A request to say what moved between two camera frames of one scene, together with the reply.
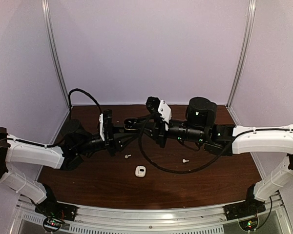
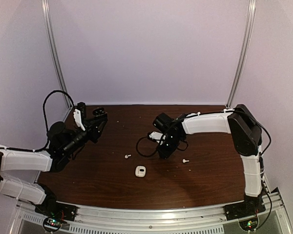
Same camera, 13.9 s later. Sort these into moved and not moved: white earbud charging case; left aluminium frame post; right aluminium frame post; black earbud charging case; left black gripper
Moved: left black gripper; black earbud charging case
Not moved: left aluminium frame post; right aluminium frame post; white earbud charging case
